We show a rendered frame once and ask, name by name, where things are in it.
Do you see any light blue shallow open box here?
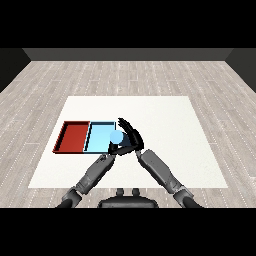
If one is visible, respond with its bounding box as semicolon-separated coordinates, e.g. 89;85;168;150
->
82;120;118;155

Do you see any red shallow open box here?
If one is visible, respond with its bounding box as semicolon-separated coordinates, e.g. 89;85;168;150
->
52;120;92;155

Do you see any dark grey robot body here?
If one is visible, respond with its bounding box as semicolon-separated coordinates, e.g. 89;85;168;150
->
97;188;160;209

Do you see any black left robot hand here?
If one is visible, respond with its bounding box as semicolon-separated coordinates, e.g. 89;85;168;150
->
107;143;136;157

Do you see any small blue can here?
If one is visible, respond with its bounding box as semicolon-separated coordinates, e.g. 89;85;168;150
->
108;129;132;150

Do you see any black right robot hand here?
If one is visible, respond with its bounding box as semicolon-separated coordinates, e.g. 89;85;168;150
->
117;116;146;152

